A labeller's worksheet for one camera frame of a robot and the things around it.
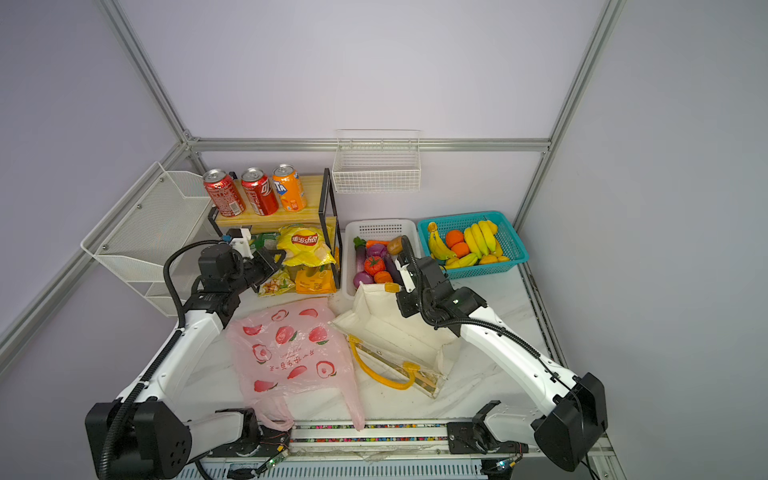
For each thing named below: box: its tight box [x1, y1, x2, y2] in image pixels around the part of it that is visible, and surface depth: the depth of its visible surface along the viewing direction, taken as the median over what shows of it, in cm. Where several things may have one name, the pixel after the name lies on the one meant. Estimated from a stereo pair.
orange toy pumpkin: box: [374, 271, 393, 284], surface depth 101 cm
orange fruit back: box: [446, 230, 464, 248], surface depth 116 cm
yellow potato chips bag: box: [276, 226, 337, 267], surface depth 85 cm
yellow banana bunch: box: [464, 220, 502, 259], surface depth 109 cm
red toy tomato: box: [364, 256, 385, 277], surface depth 105 cm
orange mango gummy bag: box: [295, 270, 337, 295], surface depth 100 cm
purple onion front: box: [353, 271, 374, 289], surface depth 103 cm
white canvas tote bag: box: [329, 282, 461, 398], surface depth 88 cm
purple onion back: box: [368, 244, 387, 257], surface depth 110 cm
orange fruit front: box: [451, 241, 471, 259], surface depth 110 cm
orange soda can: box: [272, 164, 307, 213], surface depth 73 cm
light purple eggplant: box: [353, 236, 366, 273], surface depth 110 cm
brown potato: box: [387, 236, 403, 255], surface depth 110 cm
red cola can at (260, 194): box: [241, 167, 279, 216], surface depth 73 cm
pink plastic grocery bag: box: [227, 298, 365, 432], surface depth 85 cm
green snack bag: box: [250, 232, 281, 252], surface depth 92 cm
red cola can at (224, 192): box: [203, 168, 246, 217], surface depth 73 cm
